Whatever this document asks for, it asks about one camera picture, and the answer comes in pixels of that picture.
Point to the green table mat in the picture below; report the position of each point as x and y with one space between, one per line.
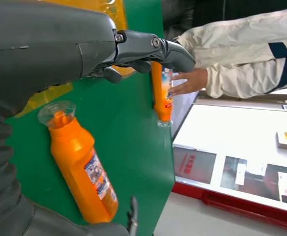
133 146

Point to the yellow plastic bag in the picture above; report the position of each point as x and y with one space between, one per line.
119 16

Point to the person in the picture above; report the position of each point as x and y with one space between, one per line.
232 39

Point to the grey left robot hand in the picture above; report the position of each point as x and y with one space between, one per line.
42 45

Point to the orange bottle with clear cap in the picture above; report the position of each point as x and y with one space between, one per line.
159 97
77 163

